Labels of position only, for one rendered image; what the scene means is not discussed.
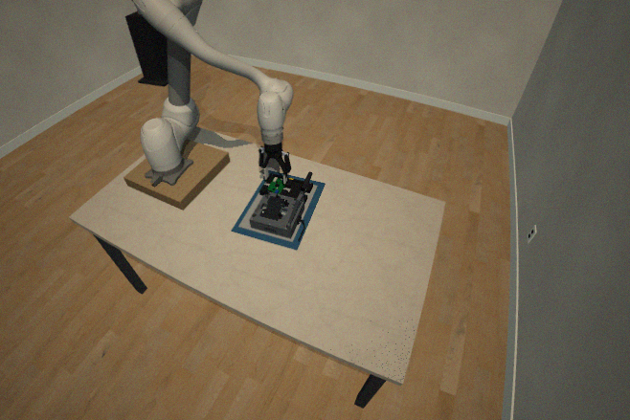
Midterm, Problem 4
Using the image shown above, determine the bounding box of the green circuit board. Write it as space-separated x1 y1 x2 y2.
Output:
268 177 285 194

